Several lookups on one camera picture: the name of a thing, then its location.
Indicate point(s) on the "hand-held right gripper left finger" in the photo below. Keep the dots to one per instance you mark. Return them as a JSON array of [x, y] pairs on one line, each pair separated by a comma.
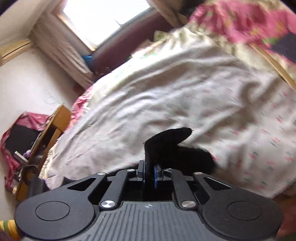
[[141, 171]]

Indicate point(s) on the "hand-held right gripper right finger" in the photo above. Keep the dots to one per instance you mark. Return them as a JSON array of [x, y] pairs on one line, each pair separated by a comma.
[[157, 176]]

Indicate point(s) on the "black pants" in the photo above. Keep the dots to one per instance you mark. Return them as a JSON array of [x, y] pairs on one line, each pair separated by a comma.
[[171, 148]]

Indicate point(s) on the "cherry print bed sheet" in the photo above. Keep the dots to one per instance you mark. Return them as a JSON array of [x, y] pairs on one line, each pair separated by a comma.
[[161, 92]]

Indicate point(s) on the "wooden bedside desk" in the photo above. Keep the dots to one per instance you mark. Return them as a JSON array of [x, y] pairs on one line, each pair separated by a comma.
[[53, 129]]

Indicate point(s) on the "blue bag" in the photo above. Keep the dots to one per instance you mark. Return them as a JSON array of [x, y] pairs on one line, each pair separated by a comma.
[[87, 60]]

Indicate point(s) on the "pink cloth cover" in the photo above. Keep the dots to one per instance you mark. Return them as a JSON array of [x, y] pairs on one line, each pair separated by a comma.
[[30, 118]]

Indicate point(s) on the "black television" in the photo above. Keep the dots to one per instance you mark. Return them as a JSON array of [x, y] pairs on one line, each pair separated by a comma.
[[20, 139]]

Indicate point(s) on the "dark red headboard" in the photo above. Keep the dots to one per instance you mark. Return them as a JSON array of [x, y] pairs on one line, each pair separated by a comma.
[[129, 37]]

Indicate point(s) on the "beige patterned curtain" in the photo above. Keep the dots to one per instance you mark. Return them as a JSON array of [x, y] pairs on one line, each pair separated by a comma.
[[60, 51]]

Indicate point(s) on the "window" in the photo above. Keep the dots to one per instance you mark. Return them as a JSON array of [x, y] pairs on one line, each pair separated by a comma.
[[101, 18]]

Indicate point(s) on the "pink floral quilt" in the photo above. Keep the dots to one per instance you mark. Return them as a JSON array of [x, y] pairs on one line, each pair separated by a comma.
[[235, 20]]

